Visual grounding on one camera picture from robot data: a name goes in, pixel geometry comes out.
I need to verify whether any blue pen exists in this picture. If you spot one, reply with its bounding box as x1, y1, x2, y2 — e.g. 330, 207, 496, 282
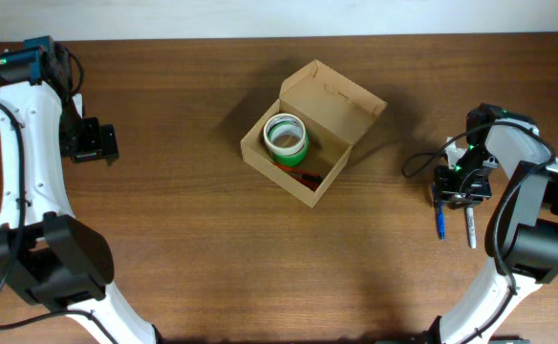
432, 185, 445, 241

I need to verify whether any brown cardboard box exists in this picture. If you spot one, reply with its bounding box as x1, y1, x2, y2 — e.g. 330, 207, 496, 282
241, 60, 387, 207

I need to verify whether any orange utility knife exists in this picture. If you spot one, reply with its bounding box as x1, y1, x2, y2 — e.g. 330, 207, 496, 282
275, 162, 324, 191

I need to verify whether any green tape roll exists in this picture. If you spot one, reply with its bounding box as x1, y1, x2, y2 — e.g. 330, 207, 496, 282
270, 140, 310, 167

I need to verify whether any cream masking tape roll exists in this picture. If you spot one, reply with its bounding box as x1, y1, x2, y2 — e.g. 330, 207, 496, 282
263, 113, 307, 156

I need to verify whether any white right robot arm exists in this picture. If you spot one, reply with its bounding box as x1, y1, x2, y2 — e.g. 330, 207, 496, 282
426, 103, 558, 343

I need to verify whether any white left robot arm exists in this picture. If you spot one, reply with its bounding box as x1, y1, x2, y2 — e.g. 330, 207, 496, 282
0, 36, 161, 343

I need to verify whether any black and white marker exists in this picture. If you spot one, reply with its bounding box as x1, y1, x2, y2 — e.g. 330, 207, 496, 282
464, 206, 477, 249

